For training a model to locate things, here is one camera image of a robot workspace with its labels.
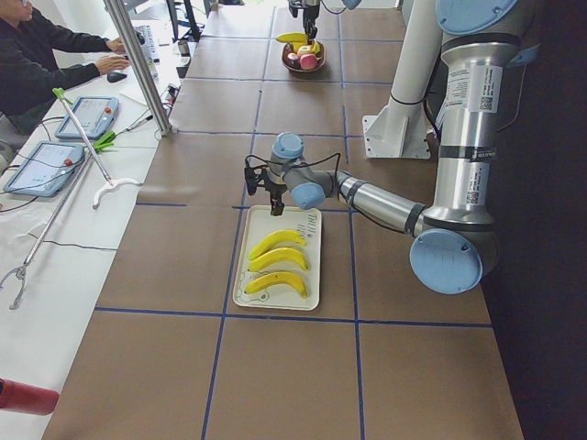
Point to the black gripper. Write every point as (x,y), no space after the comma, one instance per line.
(276,190)
(312,11)

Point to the yellow banana pale green side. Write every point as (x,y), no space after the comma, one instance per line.
(274,239)

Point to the yellow banana curved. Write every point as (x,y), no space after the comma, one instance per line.
(278,255)

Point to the yellow banana with dark tip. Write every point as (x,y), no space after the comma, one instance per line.
(283,277)

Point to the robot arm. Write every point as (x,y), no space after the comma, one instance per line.
(454,244)

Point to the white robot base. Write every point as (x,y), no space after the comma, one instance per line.
(399,130)

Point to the brown wicker basket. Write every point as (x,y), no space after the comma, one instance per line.
(288,47)

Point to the person's left hand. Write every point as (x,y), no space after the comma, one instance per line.
(116,45)

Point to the person's right hand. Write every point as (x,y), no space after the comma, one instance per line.
(112,63)

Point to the white bear tray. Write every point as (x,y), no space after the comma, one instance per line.
(260,223)

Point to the yellow pear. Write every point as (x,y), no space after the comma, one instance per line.
(315,46)

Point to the red apple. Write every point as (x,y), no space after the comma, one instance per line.
(308,62)

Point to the dark purple eggplant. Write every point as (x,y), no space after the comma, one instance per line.
(292,60)

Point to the silver metal cylinder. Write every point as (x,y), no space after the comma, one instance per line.
(183,48)

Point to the reacher grabber white claw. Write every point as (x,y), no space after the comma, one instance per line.
(110,183)

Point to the reacher grabber grey claw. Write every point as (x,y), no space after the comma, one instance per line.
(20,272)

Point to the blue teach pendant far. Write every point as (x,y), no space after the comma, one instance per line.
(96,115)

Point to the blue teach pendant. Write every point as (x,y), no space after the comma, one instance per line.
(96,115)
(46,169)

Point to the black computer mouse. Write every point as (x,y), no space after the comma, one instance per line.
(115,76)

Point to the blue teach pendant near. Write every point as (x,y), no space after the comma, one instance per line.
(46,169)

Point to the person in black jacket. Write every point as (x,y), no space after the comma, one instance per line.
(29,70)

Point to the red cylinder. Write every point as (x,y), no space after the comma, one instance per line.
(20,397)

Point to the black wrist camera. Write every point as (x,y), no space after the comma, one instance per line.
(255,178)

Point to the grey metal post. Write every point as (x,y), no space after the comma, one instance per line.
(124,27)

